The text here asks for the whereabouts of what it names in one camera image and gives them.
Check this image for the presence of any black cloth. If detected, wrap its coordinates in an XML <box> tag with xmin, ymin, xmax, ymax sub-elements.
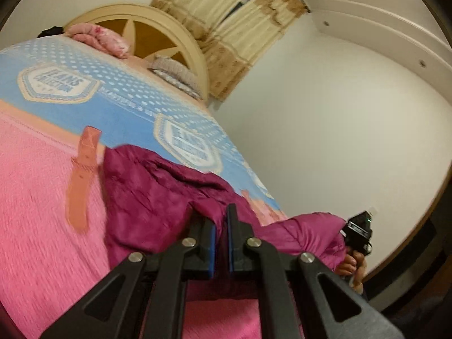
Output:
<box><xmin>37</xmin><ymin>26</ymin><xmax>65</xmax><ymax>38</ymax></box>

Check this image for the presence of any folded pink blanket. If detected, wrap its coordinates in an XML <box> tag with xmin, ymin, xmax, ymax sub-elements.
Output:
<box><xmin>65</xmin><ymin>22</ymin><xmax>131</xmax><ymax>59</ymax></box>

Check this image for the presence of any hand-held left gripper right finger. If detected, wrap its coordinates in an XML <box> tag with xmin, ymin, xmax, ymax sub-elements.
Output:
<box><xmin>226</xmin><ymin>203</ymin><xmax>405</xmax><ymax>339</ymax></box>

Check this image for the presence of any striped pillow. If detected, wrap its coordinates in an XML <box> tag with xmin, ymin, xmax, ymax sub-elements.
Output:
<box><xmin>147</xmin><ymin>55</ymin><xmax>203</xmax><ymax>100</ymax></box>

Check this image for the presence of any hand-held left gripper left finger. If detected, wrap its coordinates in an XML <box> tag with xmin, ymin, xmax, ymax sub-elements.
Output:
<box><xmin>40</xmin><ymin>215</ymin><xmax>217</xmax><ymax>339</ymax></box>

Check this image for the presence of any printed pink blue bed sheet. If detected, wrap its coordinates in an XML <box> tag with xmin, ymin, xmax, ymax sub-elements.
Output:
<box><xmin>0</xmin><ymin>35</ymin><xmax>304</xmax><ymax>339</ymax></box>

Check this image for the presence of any person's right hand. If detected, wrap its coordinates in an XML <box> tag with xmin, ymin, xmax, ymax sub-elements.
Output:
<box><xmin>334</xmin><ymin>252</ymin><xmax>368</xmax><ymax>294</ymax></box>

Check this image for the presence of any cream wooden headboard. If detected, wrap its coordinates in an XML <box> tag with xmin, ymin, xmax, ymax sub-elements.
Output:
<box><xmin>65</xmin><ymin>3</ymin><xmax>210</xmax><ymax>101</ymax></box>

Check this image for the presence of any magenta puffer jacket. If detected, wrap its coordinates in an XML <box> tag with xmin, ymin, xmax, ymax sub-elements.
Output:
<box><xmin>102</xmin><ymin>144</ymin><xmax>348</xmax><ymax>301</ymax></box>

